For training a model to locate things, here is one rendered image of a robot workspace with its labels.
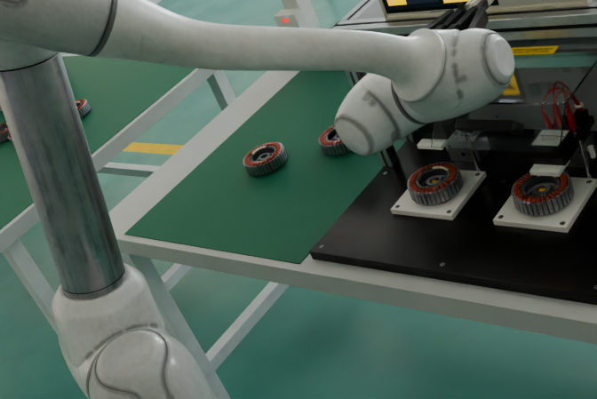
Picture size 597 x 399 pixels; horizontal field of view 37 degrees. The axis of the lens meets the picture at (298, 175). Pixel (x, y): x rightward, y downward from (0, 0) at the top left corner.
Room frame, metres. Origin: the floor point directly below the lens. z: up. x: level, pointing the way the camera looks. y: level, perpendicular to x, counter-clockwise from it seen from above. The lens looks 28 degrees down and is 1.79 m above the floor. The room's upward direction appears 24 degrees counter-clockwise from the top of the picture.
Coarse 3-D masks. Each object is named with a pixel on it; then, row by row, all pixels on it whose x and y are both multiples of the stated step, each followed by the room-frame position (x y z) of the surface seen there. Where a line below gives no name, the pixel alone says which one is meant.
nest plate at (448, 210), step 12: (468, 180) 1.57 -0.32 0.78; (480, 180) 1.56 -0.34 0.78; (408, 192) 1.63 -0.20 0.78; (468, 192) 1.53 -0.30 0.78; (396, 204) 1.60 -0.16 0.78; (408, 204) 1.58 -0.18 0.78; (420, 204) 1.56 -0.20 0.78; (432, 204) 1.54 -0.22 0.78; (444, 204) 1.52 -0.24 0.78; (456, 204) 1.51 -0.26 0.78; (420, 216) 1.54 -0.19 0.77; (432, 216) 1.52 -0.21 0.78; (444, 216) 1.49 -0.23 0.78
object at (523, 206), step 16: (528, 176) 1.44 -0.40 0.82; (544, 176) 1.43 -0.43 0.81; (560, 176) 1.40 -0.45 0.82; (512, 192) 1.42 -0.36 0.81; (528, 192) 1.42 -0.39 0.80; (544, 192) 1.38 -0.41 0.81; (560, 192) 1.35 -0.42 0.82; (528, 208) 1.37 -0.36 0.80; (544, 208) 1.35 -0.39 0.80; (560, 208) 1.35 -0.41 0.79
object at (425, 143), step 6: (426, 126) 1.62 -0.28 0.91; (432, 126) 1.61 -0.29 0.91; (420, 132) 1.63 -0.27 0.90; (426, 132) 1.62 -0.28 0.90; (432, 132) 1.61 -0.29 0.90; (420, 138) 1.64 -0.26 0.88; (426, 138) 1.63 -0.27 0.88; (432, 138) 1.62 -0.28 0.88; (420, 144) 1.62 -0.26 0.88; (426, 144) 1.61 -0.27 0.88
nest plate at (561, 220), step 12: (576, 180) 1.41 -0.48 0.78; (588, 180) 1.40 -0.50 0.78; (576, 192) 1.38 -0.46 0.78; (588, 192) 1.36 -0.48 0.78; (504, 204) 1.44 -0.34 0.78; (576, 204) 1.35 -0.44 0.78; (504, 216) 1.40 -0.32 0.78; (516, 216) 1.39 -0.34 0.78; (528, 216) 1.37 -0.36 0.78; (540, 216) 1.36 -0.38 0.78; (552, 216) 1.34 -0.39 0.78; (564, 216) 1.33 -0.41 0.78; (576, 216) 1.32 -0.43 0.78; (540, 228) 1.33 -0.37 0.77; (552, 228) 1.32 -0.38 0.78; (564, 228) 1.30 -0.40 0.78
